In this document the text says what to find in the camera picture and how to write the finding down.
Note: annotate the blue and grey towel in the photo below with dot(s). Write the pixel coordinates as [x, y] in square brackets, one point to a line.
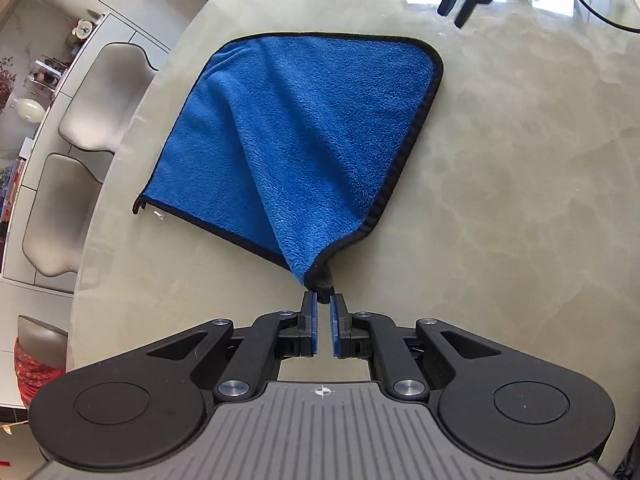
[300, 135]

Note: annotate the stack of books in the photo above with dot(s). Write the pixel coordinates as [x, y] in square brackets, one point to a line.
[12, 185]

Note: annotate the white vase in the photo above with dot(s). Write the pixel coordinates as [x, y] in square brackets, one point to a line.
[28, 110]

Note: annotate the white alarm clock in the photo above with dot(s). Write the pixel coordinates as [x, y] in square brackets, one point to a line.
[85, 27]

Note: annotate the beige dining chair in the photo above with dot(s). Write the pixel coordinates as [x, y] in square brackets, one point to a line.
[42, 330]
[60, 220]
[100, 100]

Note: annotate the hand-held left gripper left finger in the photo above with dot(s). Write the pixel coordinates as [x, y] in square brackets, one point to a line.
[313, 327]

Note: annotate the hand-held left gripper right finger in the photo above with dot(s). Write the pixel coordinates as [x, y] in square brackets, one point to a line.
[335, 327]

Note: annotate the glass display dome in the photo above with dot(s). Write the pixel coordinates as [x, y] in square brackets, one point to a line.
[47, 71]

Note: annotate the red patterned stool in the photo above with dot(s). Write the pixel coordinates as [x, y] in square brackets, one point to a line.
[37, 375]

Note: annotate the dried pink flowers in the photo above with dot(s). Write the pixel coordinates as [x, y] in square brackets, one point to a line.
[6, 82]

